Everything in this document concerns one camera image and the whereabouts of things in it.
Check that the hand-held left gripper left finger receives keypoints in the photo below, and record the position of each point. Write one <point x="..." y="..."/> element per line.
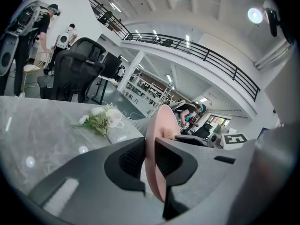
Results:
<point x="89" y="177"/>

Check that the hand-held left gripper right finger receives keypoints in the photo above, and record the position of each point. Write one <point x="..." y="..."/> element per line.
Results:
<point x="206" y="167"/>

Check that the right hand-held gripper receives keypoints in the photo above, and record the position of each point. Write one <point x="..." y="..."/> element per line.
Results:
<point x="234" y="140"/>

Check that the beige object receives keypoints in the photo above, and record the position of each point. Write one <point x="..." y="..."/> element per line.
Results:
<point x="168" y="133"/>

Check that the pink big plate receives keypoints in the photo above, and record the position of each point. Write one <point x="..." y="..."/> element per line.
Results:
<point x="164" y="118"/>

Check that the white flower bunch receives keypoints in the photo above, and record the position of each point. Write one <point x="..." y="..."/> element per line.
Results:
<point x="96" y="121"/>

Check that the white shelving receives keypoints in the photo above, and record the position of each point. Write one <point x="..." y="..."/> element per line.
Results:
<point x="152" y="90"/>

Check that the white cup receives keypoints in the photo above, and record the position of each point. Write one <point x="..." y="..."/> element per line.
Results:
<point x="114" y="118"/>

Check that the black balcony railing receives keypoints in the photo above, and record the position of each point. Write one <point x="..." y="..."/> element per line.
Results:
<point x="187" y="48"/>

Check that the black mesh office chair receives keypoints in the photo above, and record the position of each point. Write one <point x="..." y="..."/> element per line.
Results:
<point x="87" y="46"/>
<point x="75" y="78"/>

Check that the black monitor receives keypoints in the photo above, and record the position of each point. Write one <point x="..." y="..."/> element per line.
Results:
<point x="112" y="64"/>

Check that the white round backpack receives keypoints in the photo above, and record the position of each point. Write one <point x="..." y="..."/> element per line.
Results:
<point x="64" y="39"/>

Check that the round ceiling lamp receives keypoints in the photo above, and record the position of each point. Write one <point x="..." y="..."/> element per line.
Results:
<point x="255" y="15"/>

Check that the grey shell backpack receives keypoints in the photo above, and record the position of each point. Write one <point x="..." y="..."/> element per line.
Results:
<point x="8" y="55"/>

